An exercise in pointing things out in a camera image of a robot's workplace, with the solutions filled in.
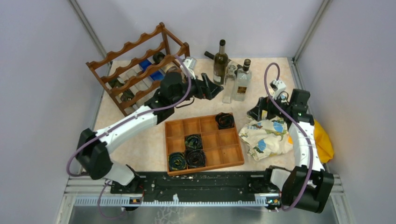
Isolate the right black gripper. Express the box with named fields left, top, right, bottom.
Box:
left=247, top=91, right=292, bottom=122

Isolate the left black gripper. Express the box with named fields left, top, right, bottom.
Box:
left=172, top=70, right=223, bottom=106

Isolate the clear glass bottle back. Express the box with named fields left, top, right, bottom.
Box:
left=222, top=65, right=237, bottom=104

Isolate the dark wine bottle grey label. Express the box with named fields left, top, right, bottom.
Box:
left=213, top=39, right=228, bottom=85

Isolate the dark wine bottle beige label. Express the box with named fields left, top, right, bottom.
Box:
left=152, top=52, right=181, bottom=74

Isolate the blue square glass bottle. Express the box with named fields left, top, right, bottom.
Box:
left=138, top=60, right=166, bottom=82

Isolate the brown wooden wine rack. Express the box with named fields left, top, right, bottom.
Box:
left=86, top=22, right=190, bottom=116

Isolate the dark green wine bottle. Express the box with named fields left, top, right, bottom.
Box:
left=108, top=77, right=138, bottom=109

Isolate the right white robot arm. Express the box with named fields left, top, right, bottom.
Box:
left=247, top=89, right=334, bottom=213

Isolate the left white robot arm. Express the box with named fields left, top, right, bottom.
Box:
left=73, top=72, right=224, bottom=193

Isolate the lying green wine bottle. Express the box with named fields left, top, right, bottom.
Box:
left=204, top=51, right=243, bottom=72

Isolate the dinosaur print white cloth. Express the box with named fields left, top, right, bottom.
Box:
left=239, top=117, right=292, bottom=161

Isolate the rolled tie orange pattern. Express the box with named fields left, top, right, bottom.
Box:
left=215, top=112, right=234, bottom=130

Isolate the rolled dark blue tie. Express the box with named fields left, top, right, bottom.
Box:
left=185, top=149, right=206, bottom=168

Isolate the yellow cloth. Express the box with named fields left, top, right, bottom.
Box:
left=288, top=119, right=335, bottom=164

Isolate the rolled dark green tie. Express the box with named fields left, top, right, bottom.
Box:
left=168, top=152, right=187, bottom=171

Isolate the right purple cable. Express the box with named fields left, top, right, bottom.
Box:
left=263, top=63, right=314, bottom=212

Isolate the purple cable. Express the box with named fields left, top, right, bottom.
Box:
left=66, top=55, right=192, bottom=220
left=263, top=63, right=314, bottom=212

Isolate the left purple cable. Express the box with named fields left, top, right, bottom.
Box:
left=66, top=55, right=192, bottom=220

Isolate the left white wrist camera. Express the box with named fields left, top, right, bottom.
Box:
left=180, top=56, right=197, bottom=79

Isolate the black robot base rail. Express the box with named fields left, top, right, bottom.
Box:
left=65, top=171, right=281, bottom=211

